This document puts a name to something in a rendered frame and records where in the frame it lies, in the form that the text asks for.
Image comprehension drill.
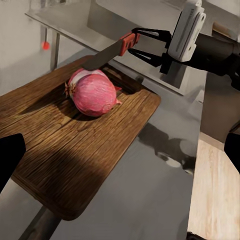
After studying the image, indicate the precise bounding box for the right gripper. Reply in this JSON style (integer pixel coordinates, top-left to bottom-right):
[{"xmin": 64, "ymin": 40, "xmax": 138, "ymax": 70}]
[{"xmin": 128, "ymin": 28, "xmax": 217, "ymax": 74}]

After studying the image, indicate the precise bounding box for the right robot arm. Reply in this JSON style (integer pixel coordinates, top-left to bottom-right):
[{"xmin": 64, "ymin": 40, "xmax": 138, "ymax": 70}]
[{"xmin": 128, "ymin": 0, "xmax": 240, "ymax": 91}]

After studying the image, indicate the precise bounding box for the parer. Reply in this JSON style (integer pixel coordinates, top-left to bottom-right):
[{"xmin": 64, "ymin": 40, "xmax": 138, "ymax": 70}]
[{"xmin": 81, "ymin": 31, "xmax": 141, "ymax": 71}]

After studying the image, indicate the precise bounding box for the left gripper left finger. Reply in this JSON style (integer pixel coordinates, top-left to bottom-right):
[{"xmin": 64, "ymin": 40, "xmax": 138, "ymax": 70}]
[{"xmin": 0, "ymin": 133, "xmax": 26, "ymax": 193}]

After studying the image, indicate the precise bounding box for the cutting board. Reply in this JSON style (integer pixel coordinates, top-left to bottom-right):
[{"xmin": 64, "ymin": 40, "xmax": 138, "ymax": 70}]
[{"xmin": 0, "ymin": 55, "xmax": 161, "ymax": 216}]

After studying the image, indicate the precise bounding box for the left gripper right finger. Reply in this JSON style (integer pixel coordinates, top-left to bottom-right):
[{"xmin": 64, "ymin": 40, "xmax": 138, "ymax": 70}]
[{"xmin": 224, "ymin": 132, "xmax": 240, "ymax": 173}]

